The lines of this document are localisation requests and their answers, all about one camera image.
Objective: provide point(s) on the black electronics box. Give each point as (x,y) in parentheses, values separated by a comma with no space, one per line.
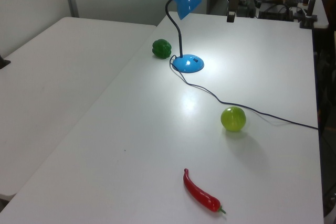
(275,11)

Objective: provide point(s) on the black table clamp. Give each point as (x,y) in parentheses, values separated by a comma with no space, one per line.
(3,62)

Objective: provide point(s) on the brown chair back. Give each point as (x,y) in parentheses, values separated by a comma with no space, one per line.
(329,6)

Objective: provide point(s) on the red chili pepper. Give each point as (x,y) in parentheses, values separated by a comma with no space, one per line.
(199,195)

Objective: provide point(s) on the light green apple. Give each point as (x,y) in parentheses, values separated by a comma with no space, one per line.
(233,119)

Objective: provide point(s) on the blue desk lamp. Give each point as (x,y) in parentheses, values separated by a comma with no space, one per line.
(189,64)

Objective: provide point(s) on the dark green bell pepper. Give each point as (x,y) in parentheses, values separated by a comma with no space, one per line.
(161,48)

